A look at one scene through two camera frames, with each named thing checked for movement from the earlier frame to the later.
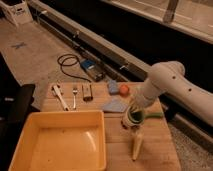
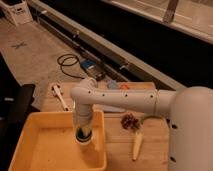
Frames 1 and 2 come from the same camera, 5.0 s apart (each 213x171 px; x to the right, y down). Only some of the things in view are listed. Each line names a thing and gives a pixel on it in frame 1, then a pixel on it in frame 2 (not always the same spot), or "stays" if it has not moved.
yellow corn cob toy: (137, 145) stays
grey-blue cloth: (115, 106) stays
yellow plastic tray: (62, 141) stays
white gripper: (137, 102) → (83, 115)
